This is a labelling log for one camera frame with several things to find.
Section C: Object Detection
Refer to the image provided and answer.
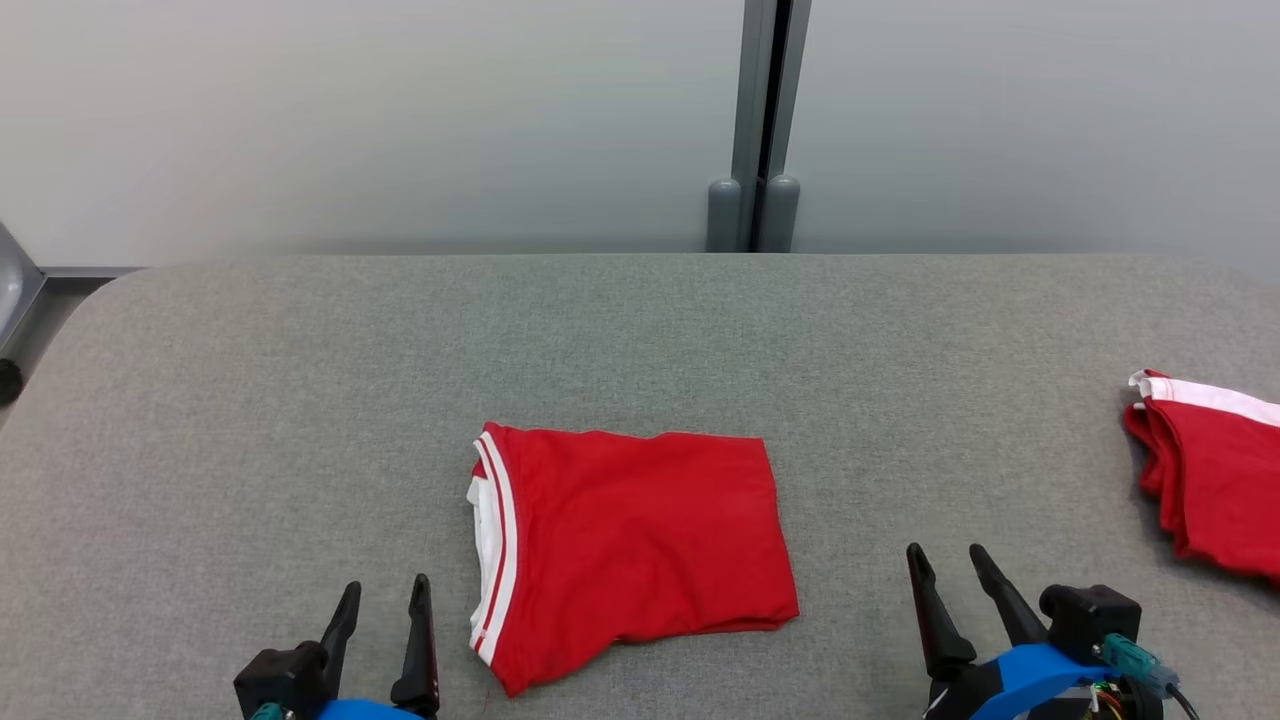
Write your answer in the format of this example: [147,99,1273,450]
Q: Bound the grey metal frame post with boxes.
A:
[706,0,779,254]
[757,0,813,254]

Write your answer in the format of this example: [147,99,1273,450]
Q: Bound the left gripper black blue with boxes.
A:
[233,573,441,720]

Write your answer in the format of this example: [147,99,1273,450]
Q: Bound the grey cart with black wheel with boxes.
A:
[0,220,48,406]

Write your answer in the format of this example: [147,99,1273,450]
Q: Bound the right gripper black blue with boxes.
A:
[906,543,1166,720]

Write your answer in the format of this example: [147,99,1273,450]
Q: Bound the red shorts with white trim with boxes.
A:
[1122,369,1280,583]

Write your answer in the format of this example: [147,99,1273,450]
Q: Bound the red and white shirt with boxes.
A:
[466,421,801,698]

